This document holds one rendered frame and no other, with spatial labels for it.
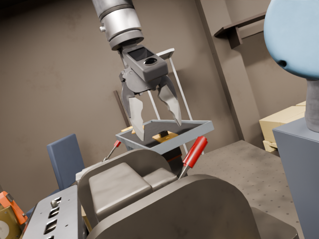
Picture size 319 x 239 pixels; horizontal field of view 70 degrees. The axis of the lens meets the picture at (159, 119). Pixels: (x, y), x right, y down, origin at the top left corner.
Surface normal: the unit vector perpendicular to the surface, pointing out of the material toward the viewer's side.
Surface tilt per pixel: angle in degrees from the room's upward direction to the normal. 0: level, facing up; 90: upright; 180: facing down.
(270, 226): 0
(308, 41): 97
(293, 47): 97
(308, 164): 90
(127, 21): 91
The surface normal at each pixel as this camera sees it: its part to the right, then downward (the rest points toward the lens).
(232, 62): 0.07, 0.11
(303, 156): -0.94, 0.35
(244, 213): 0.34, 0.00
